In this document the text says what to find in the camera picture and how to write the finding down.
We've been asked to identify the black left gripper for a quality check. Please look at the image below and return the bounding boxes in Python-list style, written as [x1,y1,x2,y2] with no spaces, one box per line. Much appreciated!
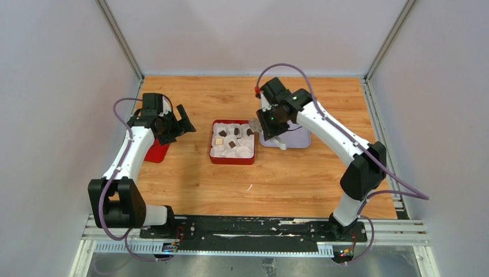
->
[157,105,195,147]

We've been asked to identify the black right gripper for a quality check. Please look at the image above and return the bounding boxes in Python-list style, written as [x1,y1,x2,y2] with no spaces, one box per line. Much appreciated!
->
[257,104,291,141]

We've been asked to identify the steel tongs with grey handle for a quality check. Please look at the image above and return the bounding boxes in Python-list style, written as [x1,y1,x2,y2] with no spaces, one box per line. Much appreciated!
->
[249,118,287,151]

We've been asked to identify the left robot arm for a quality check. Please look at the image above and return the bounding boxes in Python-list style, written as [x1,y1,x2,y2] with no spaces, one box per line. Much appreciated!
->
[88,93,196,240]

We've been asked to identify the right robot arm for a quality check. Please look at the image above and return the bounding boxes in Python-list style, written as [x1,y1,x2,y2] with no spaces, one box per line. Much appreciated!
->
[255,77,387,241]

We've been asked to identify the red box lid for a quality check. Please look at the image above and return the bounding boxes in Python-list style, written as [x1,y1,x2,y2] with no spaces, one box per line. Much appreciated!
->
[144,139,170,163]

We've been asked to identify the lavender plastic tray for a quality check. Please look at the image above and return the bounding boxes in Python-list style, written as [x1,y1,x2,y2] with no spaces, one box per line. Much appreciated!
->
[279,122,311,149]

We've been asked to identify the white paper liner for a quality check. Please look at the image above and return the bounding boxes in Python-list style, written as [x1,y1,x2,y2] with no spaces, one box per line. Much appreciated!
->
[209,122,255,159]

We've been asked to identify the red box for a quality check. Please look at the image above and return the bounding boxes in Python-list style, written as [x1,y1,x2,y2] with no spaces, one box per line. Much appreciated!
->
[209,119,255,165]

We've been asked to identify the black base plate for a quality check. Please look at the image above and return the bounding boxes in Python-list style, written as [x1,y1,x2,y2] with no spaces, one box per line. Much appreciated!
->
[140,215,367,253]

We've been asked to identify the aluminium frame rail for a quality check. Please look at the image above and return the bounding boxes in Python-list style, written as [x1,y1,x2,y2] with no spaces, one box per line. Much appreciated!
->
[81,216,429,259]

